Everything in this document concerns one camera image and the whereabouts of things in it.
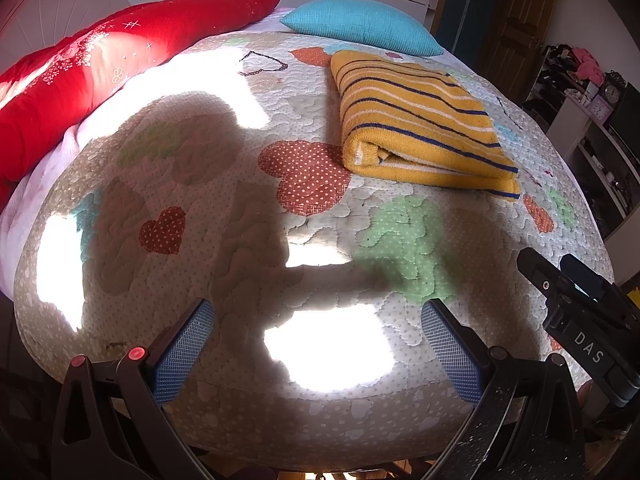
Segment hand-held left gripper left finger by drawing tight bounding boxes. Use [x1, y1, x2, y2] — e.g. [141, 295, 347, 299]
[51, 297, 216, 480]

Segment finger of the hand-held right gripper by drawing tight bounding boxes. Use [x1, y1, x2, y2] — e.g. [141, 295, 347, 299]
[558, 253, 610, 302]
[516, 247, 583, 313]

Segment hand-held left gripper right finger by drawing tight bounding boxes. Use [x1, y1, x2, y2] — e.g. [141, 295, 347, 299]
[420, 298, 586, 480]

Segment yellow striped towel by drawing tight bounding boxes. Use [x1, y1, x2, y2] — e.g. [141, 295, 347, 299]
[330, 50, 522, 203]

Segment white shelf unit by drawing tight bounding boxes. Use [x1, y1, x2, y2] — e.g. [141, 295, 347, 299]
[521, 44, 640, 283]

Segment patchwork bed cover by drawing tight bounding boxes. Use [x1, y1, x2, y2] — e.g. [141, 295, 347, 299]
[14, 30, 616, 472]

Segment black alarm clock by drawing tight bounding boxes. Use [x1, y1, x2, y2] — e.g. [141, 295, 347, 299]
[597, 70, 627, 112]

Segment pink cloth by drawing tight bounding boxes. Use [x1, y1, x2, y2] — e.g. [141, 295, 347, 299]
[570, 47, 604, 87]

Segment pale pink bed sheet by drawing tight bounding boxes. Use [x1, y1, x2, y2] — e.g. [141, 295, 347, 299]
[0, 122, 83, 303]

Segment wooden door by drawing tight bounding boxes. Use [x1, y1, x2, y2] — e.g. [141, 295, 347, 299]
[475, 0, 564, 102]

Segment dark green curtain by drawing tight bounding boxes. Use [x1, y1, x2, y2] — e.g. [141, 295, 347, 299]
[434, 0, 512, 57]

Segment long red pillow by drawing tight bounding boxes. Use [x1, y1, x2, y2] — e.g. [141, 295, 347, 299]
[0, 0, 283, 207]

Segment teal pillow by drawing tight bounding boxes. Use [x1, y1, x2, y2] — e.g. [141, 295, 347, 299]
[279, 0, 445, 59]

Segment white headboard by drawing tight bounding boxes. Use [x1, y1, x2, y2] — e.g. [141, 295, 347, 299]
[0, 0, 132, 69]

